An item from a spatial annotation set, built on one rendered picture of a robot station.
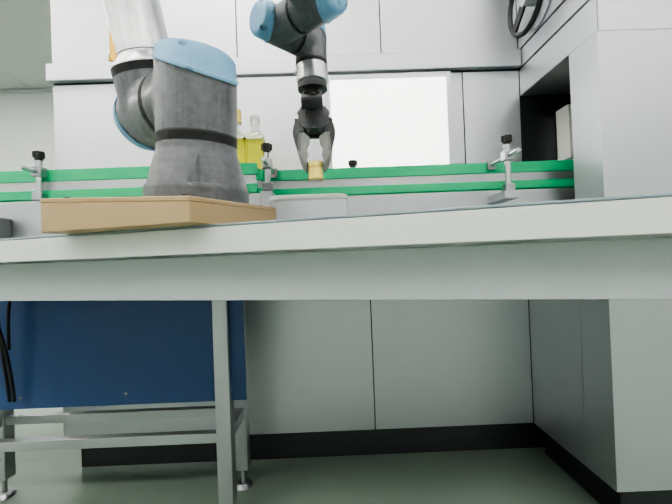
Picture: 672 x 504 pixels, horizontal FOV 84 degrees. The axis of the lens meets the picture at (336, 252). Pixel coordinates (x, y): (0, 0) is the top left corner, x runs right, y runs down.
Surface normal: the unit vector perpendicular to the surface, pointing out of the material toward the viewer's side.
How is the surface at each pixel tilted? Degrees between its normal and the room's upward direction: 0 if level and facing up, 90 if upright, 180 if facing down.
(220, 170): 77
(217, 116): 94
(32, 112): 90
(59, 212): 90
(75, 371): 90
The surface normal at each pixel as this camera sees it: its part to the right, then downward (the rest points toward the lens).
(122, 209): -0.28, 0.00
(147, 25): 0.64, 0.08
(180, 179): 0.02, -0.25
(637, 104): 0.01, -0.01
